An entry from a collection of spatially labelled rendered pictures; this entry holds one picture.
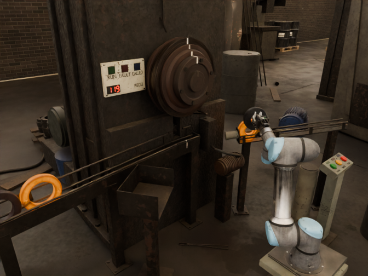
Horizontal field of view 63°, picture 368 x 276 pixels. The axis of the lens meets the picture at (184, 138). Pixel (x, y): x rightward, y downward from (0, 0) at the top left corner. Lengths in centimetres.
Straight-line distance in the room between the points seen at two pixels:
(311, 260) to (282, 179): 43
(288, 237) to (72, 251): 141
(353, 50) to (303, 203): 237
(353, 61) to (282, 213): 291
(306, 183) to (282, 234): 71
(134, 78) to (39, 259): 133
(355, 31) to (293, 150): 287
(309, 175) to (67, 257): 169
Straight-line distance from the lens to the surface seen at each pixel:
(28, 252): 238
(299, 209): 232
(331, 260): 182
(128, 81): 173
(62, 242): 236
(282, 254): 177
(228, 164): 210
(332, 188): 219
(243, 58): 446
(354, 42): 417
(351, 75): 419
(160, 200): 157
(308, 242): 162
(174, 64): 168
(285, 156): 145
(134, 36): 174
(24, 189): 155
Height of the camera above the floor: 151
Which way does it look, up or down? 24 degrees down
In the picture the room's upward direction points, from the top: straight up
